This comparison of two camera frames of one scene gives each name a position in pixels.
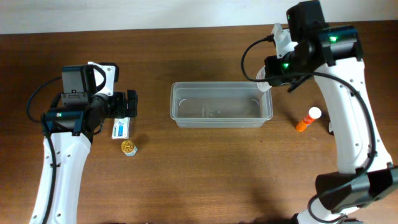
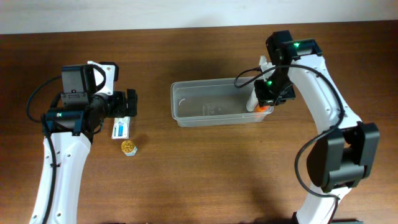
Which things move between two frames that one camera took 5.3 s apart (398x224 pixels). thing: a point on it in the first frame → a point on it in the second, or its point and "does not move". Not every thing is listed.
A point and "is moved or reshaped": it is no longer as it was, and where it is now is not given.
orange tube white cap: [314, 112] → [262, 108]
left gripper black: [131, 104] does not move
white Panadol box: [121, 127] does not move
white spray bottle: [263, 86] is moved or reshaped
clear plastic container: [220, 104] does not move
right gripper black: [275, 71] → [270, 98]
